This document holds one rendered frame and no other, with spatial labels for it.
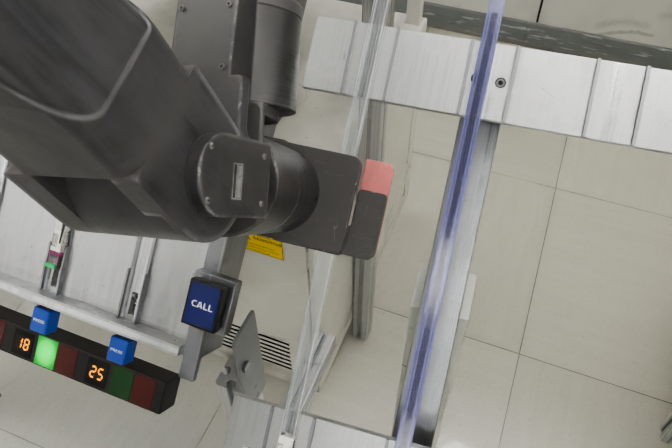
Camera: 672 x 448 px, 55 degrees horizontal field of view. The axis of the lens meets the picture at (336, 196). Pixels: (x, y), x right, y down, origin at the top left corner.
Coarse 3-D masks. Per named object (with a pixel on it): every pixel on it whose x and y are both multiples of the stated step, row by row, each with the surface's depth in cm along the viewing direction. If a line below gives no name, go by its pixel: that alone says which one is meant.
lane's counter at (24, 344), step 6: (18, 330) 80; (18, 336) 80; (24, 336) 79; (30, 336) 79; (18, 342) 80; (24, 342) 79; (30, 342) 79; (12, 348) 80; (18, 348) 80; (24, 348) 80; (30, 348) 79; (18, 354) 80; (24, 354) 80; (30, 354) 79
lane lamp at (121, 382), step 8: (120, 368) 76; (112, 376) 76; (120, 376) 76; (128, 376) 76; (112, 384) 76; (120, 384) 76; (128, 384) 76; (112, 392) 76; (120, 392) 76; (128, 392) 76; (128, 400) 76
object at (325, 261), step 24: (384, 0) 59; (384, 24) 59; (360, 72) 59; (360, 96) 59; (360, 120) 59; (312, 288) 59; (312, 312) 58; (312, 336) 58; (312, 360) 59; (288, 408) 58; (288, 432) 58
